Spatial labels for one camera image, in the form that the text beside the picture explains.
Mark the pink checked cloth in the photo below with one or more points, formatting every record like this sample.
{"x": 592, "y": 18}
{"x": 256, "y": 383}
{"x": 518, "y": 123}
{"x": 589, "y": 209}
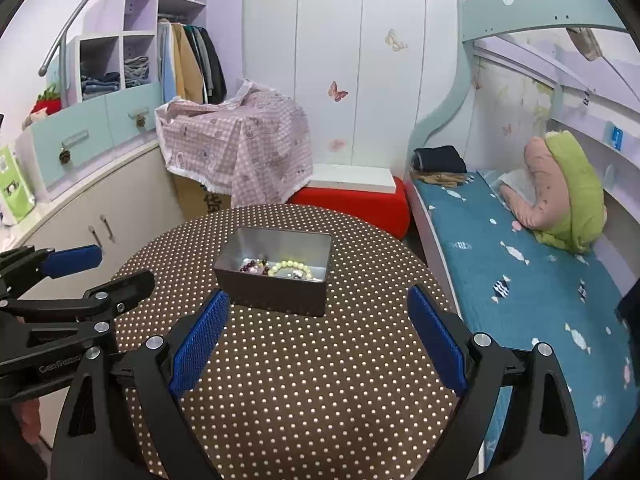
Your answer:
{"x": 240, "y": 150}

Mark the red pot with plant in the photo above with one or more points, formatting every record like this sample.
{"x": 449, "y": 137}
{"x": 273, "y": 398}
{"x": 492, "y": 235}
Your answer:
{"x": 47, "y": 105}

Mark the white pillow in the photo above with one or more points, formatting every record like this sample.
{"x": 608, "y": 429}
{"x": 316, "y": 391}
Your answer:
{"x": 512, "y": 182}

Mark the rectangular metal tin box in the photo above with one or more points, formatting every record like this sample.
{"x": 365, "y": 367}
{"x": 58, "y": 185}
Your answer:
{"x": 270, "y": 295}

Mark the lilac shelf unit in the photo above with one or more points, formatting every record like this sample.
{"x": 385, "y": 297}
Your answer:
{"x": 140, "y": 5}

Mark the pale pink butterfly sticker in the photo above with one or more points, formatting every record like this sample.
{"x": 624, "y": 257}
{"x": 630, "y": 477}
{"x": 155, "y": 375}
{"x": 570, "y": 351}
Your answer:
{"x": 336, "y": 145}

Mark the light blue hanging shirt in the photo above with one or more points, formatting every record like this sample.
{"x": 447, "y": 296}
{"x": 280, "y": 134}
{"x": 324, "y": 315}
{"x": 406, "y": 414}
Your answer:
{"x": 166, "y": 65}

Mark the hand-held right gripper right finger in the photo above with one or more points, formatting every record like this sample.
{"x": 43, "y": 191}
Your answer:
{"x": 435, "y": 345}

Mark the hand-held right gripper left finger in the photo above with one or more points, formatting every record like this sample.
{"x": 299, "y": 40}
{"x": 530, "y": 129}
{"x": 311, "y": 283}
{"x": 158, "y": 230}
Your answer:
{"x": 200, "y": 345}

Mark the light blue drawer unit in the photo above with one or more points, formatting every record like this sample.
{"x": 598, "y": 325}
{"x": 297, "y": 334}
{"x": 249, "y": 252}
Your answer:
{"x": 100, "y": 125}

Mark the dark hanging jackets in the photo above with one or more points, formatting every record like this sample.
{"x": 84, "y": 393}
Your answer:
{"x": 212, "y": 62}

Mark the brown cardboard box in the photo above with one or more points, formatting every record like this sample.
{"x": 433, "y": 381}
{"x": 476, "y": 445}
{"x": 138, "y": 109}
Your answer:
{"x": 200, "y": 200}

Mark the red storage stool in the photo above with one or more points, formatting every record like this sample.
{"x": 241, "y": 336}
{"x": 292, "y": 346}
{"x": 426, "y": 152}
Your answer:
{"x": 360, "y": 210}

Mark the green blanket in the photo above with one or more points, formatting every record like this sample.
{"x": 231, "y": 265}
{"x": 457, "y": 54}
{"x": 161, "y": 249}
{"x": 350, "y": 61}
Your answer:
{"x": 580, "y": 190}

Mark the tan hanging garment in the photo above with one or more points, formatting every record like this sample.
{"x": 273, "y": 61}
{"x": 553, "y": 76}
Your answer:
{"x": 185, "y": 65}

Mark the beige butterfly sticker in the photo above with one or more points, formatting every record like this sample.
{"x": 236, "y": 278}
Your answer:
{"x": 396, "y": 40}

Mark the grey metal handrail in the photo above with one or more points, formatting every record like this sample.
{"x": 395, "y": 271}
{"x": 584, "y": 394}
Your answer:
{"x": 75, "y": 15}

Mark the white foam board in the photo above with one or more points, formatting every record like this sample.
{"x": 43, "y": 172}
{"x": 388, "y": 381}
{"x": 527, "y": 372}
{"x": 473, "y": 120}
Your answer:
{"x": 350, "y": 177}

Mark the white wardrobe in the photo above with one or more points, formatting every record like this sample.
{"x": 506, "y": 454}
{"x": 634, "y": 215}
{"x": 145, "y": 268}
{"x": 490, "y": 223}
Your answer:
{"x": 350, "y": 35}

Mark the light blue bunk bed frame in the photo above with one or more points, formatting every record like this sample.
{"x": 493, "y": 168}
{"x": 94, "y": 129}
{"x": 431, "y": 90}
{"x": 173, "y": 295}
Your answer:
{"x": 500, "y": 15}

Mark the pink pillow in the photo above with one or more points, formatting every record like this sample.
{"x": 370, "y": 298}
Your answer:
{"x": 537, "y": 185}

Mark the dark folded garment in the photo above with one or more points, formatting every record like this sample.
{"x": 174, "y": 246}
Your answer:
{"x": 440, "y": 159}

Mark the tan folded garment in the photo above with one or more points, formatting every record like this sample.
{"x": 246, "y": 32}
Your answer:
{"x": 445, "y": 180}

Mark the dark navy cloth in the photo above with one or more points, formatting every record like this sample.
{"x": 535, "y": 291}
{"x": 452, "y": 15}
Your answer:
{"x": 631, "y": 310}

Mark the cream low cabinet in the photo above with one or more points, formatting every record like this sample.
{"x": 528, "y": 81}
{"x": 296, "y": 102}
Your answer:
{"x": 125, "y": 195}

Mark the green printed box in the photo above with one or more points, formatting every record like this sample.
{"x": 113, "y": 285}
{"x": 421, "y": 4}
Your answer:
{"x": 15, "y": 185}

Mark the blue fish print bed sheet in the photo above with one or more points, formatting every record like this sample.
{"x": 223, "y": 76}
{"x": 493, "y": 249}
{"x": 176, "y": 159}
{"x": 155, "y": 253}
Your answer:
{"x": 500, "y": 280}

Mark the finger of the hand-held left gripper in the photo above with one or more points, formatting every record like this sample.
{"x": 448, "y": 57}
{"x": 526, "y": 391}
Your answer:
{"x": 75, "y": 261}
{"x": 120, "y": 290}

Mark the blue label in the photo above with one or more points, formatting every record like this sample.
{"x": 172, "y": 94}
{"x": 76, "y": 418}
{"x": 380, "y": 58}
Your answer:
{"x": 617, "y": 139}

